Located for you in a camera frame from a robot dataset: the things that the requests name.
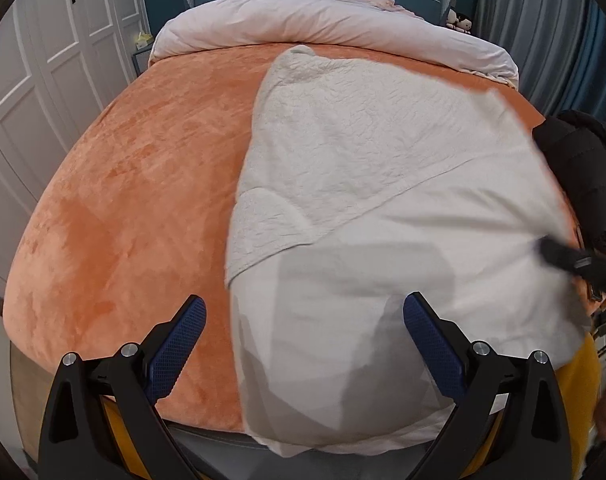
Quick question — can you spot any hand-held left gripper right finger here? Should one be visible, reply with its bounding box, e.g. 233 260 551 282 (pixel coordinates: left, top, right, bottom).
403 291 591 480

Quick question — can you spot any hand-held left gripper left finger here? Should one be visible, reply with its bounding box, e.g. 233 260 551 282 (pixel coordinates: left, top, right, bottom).
39 295 207 480

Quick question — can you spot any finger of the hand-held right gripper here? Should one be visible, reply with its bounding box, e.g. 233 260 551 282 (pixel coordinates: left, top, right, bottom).
538 237 591 273

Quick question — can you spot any white quilted cloth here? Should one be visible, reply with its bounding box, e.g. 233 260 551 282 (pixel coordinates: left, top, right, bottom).
225 45 591 458

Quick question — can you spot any person's right forearm black sleeve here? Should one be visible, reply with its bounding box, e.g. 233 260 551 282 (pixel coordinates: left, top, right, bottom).
532 110 606 261

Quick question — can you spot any orange plush bed blanket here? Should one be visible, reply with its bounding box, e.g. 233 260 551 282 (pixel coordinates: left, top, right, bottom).
2 42 591 433

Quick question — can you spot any grey blue curtain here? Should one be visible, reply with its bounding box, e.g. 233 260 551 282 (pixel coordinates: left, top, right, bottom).
476 0 606 131

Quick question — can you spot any small plush toy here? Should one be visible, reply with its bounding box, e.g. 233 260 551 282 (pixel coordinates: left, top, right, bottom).
444 7 474 36

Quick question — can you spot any dark nightstand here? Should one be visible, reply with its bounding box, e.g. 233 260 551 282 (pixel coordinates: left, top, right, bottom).
132 47 154 83

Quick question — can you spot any white panelled wardrobe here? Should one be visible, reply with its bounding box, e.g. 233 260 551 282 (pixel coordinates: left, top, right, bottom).
0 0 144 311

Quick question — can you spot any pale pink rolled duvet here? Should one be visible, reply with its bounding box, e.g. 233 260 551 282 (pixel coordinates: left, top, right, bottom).
149 0 520 91

